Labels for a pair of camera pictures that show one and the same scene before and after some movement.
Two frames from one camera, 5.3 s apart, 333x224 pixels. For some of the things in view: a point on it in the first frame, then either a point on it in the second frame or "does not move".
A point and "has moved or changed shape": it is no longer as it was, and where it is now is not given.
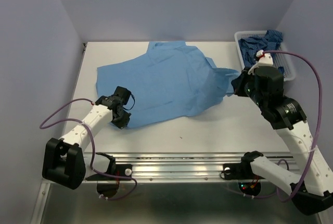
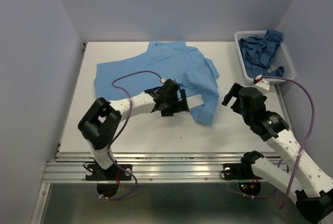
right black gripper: [238, 82] → [234, 91]
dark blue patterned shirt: [250, 47] does not move
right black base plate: [241, 171] does not move
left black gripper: [123, 123] → [178, 107]
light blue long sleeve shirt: [171, 79] has moved or changed shape
